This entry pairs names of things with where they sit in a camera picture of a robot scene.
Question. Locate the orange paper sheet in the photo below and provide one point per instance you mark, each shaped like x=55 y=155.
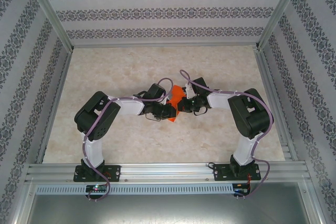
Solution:
x=178 y=94

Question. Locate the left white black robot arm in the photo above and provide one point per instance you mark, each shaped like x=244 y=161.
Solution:
x=130 y=108

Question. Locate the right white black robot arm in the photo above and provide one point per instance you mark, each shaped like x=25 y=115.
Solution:
x=218 y=100

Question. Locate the grey metal sheet panel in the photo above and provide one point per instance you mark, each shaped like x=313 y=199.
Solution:
x=168 y=211

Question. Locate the small control circuit board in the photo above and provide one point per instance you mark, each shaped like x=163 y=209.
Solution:
x=97 y=188
x=241 y=189

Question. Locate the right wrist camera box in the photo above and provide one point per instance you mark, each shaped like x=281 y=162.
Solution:
x=188 y=89

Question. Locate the aluminium frame crossbar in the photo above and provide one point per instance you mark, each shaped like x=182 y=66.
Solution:
x=165 y=44

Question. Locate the long aluminium mounting rail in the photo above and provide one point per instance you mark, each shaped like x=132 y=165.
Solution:
x=168 y=171

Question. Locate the aluminium table side rail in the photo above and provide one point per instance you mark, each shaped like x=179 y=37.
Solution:
x=56 y=103
x=274 y=103

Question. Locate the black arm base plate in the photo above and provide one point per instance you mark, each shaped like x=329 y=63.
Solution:
x=113 y=172
x=220 y=172

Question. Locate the aluminium frame post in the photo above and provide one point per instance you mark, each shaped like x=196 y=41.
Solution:
x=22 y=203
x=50 y=11
x=280 y=11
x=313 y=203

